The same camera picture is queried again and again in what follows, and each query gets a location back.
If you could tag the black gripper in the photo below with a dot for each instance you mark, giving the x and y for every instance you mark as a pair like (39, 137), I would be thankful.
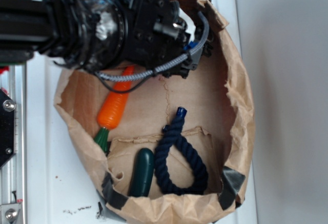
(149, 33)

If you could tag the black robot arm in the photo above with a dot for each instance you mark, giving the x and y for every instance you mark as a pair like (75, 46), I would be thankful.
(95, 35)

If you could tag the orange toy carrot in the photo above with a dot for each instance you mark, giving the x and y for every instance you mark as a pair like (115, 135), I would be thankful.
(111, 112)

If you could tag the brown paper bag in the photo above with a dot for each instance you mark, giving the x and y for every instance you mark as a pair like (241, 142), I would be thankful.
(219, 124)

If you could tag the dark green toy cucumber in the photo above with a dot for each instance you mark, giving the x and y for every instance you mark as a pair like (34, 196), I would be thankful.
(142, 173)

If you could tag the aluminium frame rail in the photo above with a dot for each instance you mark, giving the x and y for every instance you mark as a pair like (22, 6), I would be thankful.
(13, 174)

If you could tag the metal corner bracket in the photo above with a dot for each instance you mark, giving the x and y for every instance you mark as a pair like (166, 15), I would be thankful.
(11, 213)

